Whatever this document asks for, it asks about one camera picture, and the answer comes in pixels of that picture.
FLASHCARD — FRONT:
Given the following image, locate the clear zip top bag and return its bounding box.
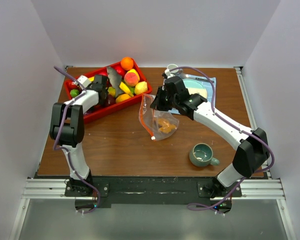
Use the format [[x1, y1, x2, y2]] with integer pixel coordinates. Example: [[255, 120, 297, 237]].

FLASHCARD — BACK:
[[138, 93, 179, 141]]

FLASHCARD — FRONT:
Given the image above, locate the orange pretzel snack toy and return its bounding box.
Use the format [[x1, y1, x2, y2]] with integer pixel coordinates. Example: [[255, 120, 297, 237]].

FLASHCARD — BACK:
[[156, 118, 177, 134]]

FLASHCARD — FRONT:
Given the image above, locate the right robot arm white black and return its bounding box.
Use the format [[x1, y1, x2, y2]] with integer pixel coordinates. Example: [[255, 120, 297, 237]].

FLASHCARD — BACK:
[[150, 76, 272, 197]]

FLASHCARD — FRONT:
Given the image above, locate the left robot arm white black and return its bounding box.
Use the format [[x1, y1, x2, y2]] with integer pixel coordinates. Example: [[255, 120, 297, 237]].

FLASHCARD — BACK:
[[49, 74, 108, 196]]

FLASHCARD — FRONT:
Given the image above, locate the green yellow mango toy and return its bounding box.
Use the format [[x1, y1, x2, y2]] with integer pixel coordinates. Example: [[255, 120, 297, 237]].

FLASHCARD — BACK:
[[107, 87, 116, 98]]

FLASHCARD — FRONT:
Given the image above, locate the grey toy fish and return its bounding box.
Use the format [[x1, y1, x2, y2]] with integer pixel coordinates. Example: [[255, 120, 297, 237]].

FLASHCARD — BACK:
[[106, 66, 124, 98]]

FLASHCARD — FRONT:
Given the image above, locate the red plastic tray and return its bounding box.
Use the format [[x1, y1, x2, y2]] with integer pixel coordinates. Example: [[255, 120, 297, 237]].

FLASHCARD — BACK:
[[63, 60, 153, 124]]

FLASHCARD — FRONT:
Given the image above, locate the yellow banana toy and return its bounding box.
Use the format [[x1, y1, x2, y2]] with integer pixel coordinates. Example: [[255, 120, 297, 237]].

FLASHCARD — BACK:
[[119, 82, 134, 97]]

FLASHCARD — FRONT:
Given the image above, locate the red apple toy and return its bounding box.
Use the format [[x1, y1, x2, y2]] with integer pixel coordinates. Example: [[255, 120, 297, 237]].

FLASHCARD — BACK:
[[113, 65, 126, 76]]

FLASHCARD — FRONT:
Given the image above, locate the blue cream plate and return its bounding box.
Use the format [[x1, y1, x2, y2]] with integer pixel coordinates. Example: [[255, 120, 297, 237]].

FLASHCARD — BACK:
[[183, 79, 208, 99]]

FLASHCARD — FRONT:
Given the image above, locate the yellow lemon toy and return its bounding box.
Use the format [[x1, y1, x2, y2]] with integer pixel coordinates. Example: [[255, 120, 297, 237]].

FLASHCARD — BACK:
[[134, 81, 148, 95]]

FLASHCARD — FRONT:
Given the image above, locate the metal spoon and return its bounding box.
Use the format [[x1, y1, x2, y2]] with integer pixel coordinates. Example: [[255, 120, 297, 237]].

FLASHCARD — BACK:
[[184, 74, 209, 82]]

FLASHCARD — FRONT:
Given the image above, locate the orange yellow mango toy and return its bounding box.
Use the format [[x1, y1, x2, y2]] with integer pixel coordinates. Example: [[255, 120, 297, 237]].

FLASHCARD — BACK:
[[115, 93, 131, 104]]

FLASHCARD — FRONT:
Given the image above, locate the grey white cup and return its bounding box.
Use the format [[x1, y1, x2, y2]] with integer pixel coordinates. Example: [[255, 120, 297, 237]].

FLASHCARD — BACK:
[[166, 64, 183, 76]]

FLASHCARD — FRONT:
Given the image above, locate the green lime toy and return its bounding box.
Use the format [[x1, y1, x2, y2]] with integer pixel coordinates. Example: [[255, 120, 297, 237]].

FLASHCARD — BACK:
[[70, 89, 81, 99]]

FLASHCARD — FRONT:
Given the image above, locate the peach toy fruit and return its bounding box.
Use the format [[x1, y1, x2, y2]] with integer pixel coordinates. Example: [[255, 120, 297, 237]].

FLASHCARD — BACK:
[[123, 69, 140, 87]]

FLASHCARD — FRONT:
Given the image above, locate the orange fruit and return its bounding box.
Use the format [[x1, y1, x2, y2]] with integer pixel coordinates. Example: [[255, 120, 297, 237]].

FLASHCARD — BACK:
[[120, 57, 134, 71]]

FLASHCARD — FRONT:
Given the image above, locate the blue checked cloth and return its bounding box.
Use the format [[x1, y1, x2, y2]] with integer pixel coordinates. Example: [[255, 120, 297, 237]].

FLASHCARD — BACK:
[[179, 73, 213, 102]]

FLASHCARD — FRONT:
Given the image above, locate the green ceramic mug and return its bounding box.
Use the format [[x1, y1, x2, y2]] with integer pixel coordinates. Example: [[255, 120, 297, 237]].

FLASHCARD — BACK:
[[188, 143, 220, 167]]

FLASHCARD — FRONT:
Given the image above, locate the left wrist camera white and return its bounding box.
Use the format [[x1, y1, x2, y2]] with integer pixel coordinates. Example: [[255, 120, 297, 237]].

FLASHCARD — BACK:
[[77, 75, 91, 88]]

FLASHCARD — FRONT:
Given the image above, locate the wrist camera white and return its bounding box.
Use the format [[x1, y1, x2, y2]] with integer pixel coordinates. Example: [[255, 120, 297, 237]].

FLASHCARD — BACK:
[[162, 68, 175, 80], [77, 75, 91, 88]]

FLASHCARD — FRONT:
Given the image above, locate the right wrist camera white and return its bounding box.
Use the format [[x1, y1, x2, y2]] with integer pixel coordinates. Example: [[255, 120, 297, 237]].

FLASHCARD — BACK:
[[162, 68, 175, 80]]

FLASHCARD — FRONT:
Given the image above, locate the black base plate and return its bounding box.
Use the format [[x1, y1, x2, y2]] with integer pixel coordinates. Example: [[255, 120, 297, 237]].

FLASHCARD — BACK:
[[64, 175, 242, 210]]

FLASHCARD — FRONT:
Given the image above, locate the aluminium frame rail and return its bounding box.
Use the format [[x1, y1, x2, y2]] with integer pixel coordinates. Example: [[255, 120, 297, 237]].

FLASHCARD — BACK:
[[21, 179, 285, 201]]

